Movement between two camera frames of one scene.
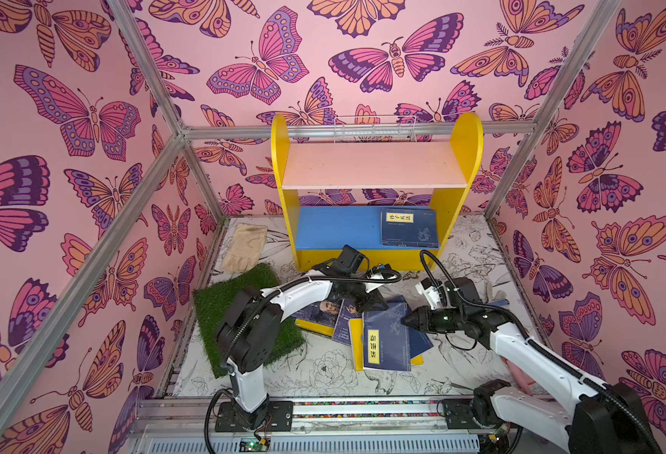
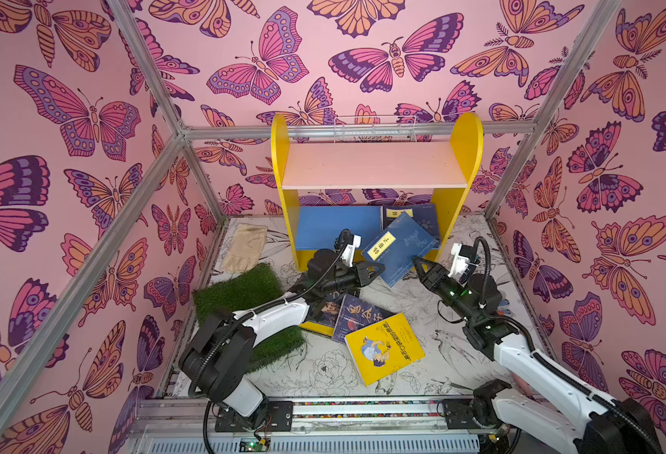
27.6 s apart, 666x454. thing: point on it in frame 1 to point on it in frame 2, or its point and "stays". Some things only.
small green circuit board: x=254 y=445 stays
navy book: x=420 y=340 to x=424 y=215
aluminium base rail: x=187 y=426 stays
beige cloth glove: x=245 y=248 stays
